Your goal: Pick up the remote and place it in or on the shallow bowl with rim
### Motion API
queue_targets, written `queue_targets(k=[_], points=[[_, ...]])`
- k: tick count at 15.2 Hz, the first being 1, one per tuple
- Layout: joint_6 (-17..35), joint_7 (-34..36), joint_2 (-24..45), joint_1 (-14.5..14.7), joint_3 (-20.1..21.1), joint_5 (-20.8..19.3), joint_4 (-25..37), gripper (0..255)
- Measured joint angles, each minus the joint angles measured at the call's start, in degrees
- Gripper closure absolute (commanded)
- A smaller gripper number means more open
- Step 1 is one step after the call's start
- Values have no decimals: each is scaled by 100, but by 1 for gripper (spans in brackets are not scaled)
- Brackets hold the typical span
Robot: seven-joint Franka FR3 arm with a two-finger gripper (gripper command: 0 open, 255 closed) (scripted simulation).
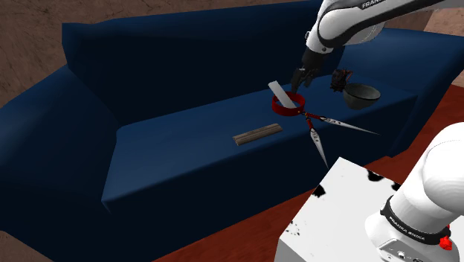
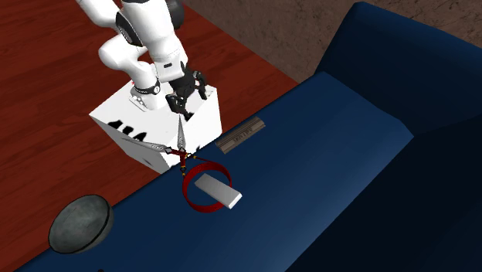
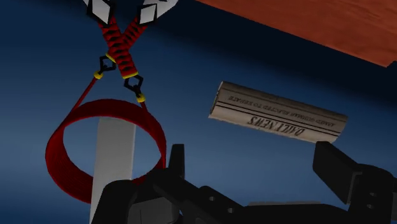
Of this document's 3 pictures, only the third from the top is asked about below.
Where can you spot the rolled beige newspaper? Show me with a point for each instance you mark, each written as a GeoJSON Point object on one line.
{"type": "Point", "coordinates": [276, 113]}

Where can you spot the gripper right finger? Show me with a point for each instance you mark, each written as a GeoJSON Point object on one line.
{"type": "Point", "coordinates": [366, 186]}

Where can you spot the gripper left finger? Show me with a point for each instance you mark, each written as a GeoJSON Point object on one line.
{"type": "Point", "coordinates": [161, 192]}

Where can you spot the orange wooden furniture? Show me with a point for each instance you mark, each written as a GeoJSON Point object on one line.
{"type": "Point", "coordinates": [325, 24]}

